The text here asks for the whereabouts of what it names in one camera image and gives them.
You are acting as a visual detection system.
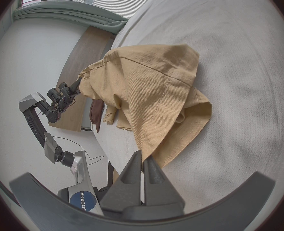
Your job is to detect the brown garment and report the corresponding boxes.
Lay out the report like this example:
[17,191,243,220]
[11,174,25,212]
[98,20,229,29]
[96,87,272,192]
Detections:
[89,99,106,133]

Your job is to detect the grey-green curtain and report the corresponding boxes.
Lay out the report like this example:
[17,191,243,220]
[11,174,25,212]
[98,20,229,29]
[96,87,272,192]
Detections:
[12,4,129,33]

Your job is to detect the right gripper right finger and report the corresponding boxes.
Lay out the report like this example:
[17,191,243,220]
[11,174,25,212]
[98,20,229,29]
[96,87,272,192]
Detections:
[143,155,185,209]

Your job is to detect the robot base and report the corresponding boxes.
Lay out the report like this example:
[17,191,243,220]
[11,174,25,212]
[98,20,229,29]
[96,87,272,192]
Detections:
[58,151,113,214]

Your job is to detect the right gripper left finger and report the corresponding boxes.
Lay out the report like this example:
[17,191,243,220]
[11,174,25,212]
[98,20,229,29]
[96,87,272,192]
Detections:
[100,150,143,210]

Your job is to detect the tan shorts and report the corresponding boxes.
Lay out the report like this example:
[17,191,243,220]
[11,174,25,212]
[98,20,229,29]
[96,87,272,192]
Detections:
[78,43,212,169]

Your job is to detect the black cable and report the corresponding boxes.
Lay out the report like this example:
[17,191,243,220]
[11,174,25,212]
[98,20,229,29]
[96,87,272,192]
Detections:
[53,136,104,166]

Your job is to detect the bed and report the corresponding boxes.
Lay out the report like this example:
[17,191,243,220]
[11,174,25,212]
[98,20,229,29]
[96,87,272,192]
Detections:
[48,0,284,216]

